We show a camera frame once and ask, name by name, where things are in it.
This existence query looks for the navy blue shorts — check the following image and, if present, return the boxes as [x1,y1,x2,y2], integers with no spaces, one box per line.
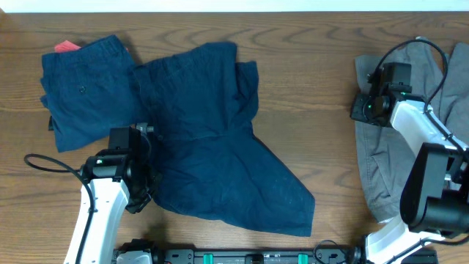
[133,42,315,237]

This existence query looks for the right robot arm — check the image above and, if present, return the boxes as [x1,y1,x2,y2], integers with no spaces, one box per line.
[349,92,468,263]

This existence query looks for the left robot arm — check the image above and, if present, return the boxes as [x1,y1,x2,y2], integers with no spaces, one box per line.
[64,147,158,263]

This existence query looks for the grey shorts on right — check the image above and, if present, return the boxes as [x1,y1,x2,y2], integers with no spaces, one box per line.
[355,42,468,223]

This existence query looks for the folded navy shorts on left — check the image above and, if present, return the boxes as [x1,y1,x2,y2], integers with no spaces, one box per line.
[40,35,149,152]

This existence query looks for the red folded garment underneath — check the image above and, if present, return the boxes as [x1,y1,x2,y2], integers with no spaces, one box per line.
[54,40,81,53]

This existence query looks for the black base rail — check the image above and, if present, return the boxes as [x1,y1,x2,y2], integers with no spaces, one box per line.
[111,238,439,264]

